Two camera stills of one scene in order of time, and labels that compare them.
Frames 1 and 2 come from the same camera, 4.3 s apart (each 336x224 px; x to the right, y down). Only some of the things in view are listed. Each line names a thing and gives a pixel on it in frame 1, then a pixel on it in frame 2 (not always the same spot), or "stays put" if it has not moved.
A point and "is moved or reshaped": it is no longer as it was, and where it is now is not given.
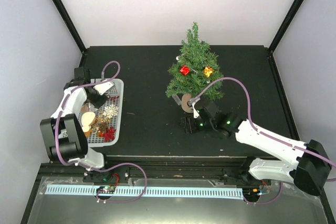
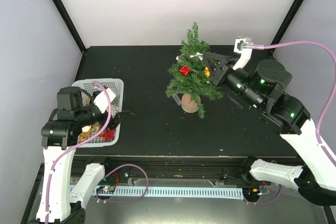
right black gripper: x=189 y=127 → x=216 y=73
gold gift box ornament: x=208 y=70 stays put
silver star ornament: x=92 y=108 is moved or reshaped
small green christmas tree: x=196 y=67 stays put
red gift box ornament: x=185 y=70 stays put
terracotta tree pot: x=185 y=98 stays put
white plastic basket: x=103 y=125 stays put
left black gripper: x=98 y=103 → x=116 y=118
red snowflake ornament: x=109 y=134 stays put
